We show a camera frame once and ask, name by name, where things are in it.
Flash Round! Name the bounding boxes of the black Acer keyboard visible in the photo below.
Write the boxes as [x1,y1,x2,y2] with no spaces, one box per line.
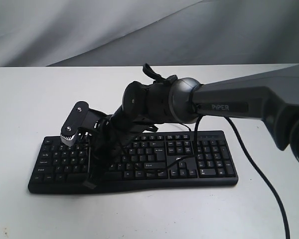
[28,131,238,194]

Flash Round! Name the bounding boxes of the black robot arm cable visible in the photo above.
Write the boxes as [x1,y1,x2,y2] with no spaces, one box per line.
[159,116,291,239]

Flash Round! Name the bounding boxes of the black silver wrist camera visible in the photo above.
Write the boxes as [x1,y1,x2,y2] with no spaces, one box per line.
[60,101,107,146]

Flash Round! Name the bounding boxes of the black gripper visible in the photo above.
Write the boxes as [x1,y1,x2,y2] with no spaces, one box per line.
[83,116,150,189]

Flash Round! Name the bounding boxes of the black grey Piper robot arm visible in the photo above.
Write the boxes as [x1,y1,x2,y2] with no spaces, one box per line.
[85,64,299,189]

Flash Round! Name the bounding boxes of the grey backdrop cloth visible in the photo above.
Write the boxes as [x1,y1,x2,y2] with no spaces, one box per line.
[0,0,299,67]

